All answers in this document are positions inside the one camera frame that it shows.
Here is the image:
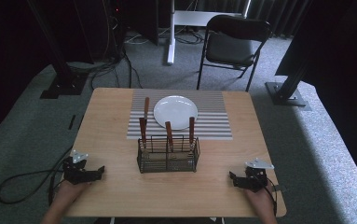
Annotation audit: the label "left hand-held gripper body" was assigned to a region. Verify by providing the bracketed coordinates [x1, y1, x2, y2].
[62, 149, 89, 185]

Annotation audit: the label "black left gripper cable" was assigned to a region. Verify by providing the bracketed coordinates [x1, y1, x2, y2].
[0, 146, 75, 206]

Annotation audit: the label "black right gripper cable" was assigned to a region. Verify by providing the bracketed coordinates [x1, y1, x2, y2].
[265, 176, 279, 217]

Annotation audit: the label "white round plate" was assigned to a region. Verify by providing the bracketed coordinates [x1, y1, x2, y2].
[153, 94, 199, 132]

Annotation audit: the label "white desk frame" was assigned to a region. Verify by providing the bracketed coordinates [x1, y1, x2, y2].
[166, 0, 253, 66]

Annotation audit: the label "black floor cable bundle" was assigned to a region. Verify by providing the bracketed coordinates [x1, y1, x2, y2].
[68, 49, 144, 91]

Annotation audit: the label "grey pleated curtain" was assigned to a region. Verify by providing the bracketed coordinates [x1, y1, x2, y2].
[194, 0, 309, 39]

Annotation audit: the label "person's right hand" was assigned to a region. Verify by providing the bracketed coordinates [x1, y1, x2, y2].
[244, 181, 277, 217]

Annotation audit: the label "person's left hand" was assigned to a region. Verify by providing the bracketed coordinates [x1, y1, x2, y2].
[54, 179, 90, 204]

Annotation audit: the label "grey striped placemat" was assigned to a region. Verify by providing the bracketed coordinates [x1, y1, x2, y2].
[126, 89, 234, 141]

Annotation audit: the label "black folding chair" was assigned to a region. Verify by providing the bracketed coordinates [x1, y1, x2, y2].
[196, 14, 274, 93]

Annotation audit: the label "black wire cutlery basket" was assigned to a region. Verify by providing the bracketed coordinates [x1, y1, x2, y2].
[136, 134, 201, 175]

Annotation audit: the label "wooden-handled cutlery piece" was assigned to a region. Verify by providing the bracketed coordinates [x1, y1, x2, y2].
[144, 96, 151, 126]
[164, 120, 175, 153]
[188, 116, 196, 147]
[138, 117, 148, 149]

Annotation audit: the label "floor cables by desk frame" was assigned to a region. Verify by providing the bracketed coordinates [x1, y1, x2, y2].
[124, 27, 206, 46]

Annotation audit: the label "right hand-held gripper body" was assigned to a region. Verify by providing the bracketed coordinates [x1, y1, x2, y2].
[243, 158, 275, 193]

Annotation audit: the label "small black floor strip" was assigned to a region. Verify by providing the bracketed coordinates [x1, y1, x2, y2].
[67, 114, 77, 131]

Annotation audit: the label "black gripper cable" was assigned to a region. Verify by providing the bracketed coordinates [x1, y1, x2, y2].
[265, 176, 279, 217]
[0, 146, 75, 206]

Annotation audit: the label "black metal stand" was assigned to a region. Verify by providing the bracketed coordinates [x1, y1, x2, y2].
[26, 0, 89, 100]
[265, 46, 312, 112]

